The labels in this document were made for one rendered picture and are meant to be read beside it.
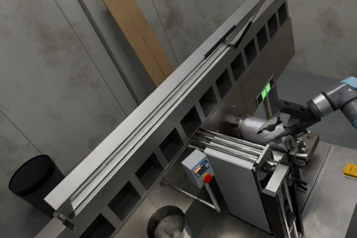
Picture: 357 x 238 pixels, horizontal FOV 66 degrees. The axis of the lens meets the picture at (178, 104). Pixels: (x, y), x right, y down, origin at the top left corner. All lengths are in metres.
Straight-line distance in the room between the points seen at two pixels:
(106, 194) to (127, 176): 0.10
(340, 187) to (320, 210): 0.18
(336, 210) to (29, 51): 3.24
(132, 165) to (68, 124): 2.88
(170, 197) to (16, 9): 2.79
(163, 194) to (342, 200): 0.92
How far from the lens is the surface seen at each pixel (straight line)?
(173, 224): 1.12
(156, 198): 1.27
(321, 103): 1.02
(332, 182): 1.75
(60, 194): 0.55
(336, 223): 1.63
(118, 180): 1.10
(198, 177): 0.89
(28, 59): 3.62
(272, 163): 1.24
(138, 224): 1.26
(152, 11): 4.23
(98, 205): 1.09
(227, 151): 1.21
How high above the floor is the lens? 2.34
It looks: 35 degrees down
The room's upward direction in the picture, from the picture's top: 25 degrees counter-clockwise
